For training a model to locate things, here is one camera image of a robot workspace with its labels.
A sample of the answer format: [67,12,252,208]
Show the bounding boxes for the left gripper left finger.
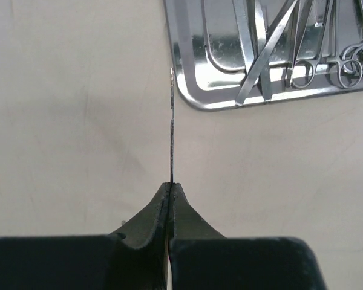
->
[0,182,171,289]

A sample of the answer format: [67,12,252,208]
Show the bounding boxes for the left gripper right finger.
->
[169,184,327,289]

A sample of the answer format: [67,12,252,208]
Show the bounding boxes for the beige cloth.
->
[0,1,363,289]

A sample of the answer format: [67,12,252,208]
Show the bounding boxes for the scalpel handle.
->
[169,67,175,184]

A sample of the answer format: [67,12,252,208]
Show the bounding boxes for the steel instrument tray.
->
[164,1,363,111]

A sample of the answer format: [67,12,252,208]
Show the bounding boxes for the crossing steel tweezers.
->
[235,1,299,106]

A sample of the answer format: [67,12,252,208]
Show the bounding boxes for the fine pointed tweezers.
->
[287,1,333,89]

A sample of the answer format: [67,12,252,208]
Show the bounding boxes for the steel forceps with rings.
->
[290,1,363,89]

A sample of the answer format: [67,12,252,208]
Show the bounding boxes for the straight steel tweezers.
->
[231,0,273,102]

